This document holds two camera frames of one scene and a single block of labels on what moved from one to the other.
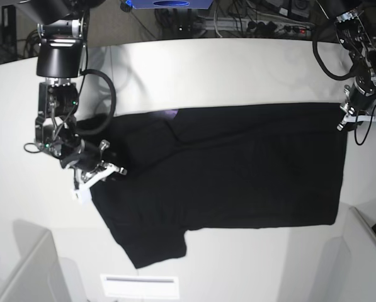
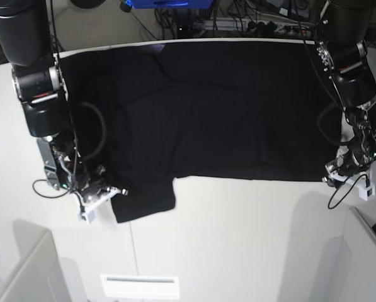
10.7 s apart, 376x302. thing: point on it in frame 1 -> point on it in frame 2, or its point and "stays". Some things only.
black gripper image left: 87,156 -> 90,182
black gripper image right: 362,98 -> 356,160
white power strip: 257,26 stays
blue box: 169,4 stays
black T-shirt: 216,167 -> 145,115
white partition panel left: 39,276 stays
